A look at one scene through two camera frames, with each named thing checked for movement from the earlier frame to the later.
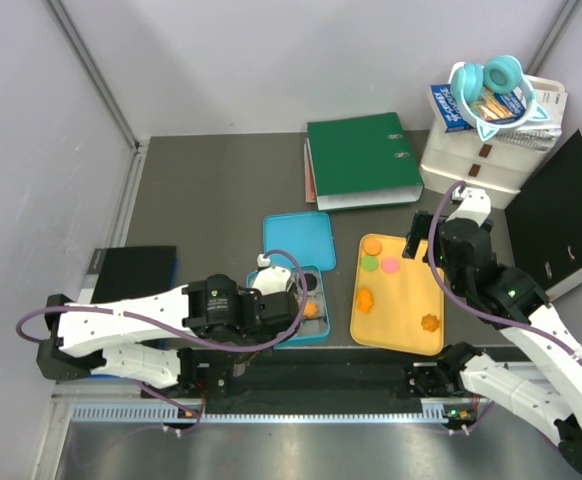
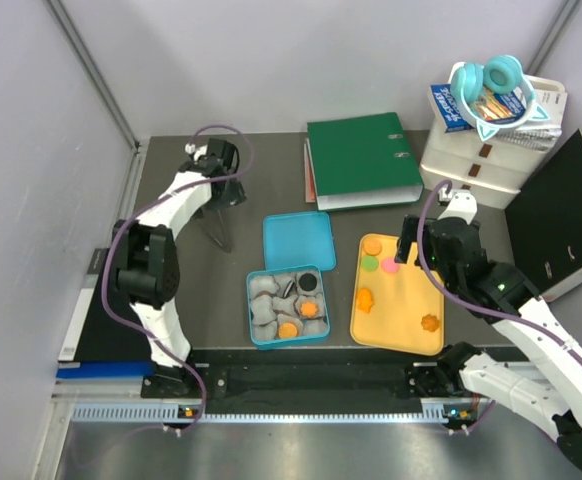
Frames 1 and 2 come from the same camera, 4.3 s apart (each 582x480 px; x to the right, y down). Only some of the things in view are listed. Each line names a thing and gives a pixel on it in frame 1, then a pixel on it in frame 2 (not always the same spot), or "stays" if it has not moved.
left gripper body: [253, 338] to [234, 195]
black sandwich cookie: [311, 281] stays
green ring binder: [361, 161] stays
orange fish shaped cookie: [365, 300] stays
